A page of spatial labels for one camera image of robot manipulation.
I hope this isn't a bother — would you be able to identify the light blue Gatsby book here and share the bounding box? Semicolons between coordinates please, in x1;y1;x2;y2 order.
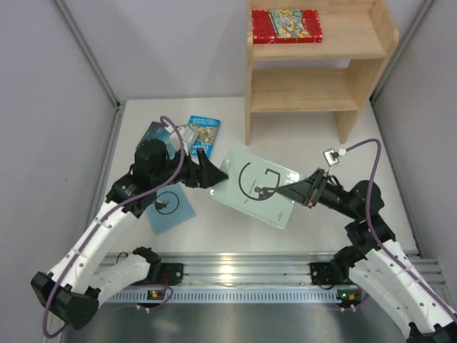
145;184;196;236

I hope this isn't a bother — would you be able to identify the pale green Great Gatsby book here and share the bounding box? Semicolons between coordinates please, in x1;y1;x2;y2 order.
209;147;301;230

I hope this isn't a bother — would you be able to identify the red illustrated book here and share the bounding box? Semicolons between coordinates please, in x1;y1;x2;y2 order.
251;9;323;44

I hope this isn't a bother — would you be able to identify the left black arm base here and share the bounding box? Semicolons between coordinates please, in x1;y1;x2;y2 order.
153;263;184;286

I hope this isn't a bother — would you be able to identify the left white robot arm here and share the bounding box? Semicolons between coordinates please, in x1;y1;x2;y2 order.
31;139;229;330

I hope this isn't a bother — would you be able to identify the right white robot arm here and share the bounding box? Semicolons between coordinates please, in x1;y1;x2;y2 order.
277;169;456;342

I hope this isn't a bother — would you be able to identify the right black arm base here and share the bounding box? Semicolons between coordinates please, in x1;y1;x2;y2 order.
309;262;343;290

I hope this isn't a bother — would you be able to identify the dark blue ocean book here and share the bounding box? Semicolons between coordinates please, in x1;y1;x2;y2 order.
136;121;176;159

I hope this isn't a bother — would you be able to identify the bright blue illustrated book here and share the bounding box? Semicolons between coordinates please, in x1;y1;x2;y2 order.
189;116;221;157

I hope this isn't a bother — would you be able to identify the wooden two-tier shelf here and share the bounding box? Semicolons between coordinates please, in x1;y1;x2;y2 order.
244;1;399;144

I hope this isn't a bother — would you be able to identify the left aluminium frame post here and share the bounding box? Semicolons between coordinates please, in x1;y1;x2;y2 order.
51;0;125;227

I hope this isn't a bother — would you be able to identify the aluminium frame post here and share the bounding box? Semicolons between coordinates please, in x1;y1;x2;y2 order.
369;1;436;255
51;0;125;227

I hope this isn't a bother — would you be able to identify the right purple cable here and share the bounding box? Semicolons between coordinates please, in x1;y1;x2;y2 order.
344;138;457;322

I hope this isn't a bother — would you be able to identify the aluminium mounting rail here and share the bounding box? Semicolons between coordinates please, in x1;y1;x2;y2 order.
99;252;446;287

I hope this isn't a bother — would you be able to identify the slotted grey cable duct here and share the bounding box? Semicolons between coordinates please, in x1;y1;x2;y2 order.
107;287;362;304

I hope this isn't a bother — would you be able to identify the right aluminium frame post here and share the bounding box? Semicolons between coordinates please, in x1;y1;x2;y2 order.
369;1;436;255

